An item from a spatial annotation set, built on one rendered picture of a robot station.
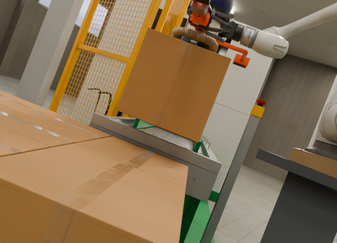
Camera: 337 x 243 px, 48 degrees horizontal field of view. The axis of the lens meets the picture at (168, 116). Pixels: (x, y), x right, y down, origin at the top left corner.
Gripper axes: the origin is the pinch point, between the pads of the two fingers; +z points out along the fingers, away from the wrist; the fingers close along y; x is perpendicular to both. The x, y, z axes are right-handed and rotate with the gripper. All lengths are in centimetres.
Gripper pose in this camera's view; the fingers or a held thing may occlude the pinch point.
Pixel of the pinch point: (200, 18)
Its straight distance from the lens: 178.7
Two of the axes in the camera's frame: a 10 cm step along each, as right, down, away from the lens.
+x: 0.7, 0.1, 10.0
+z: -9.3, -3.7, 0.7
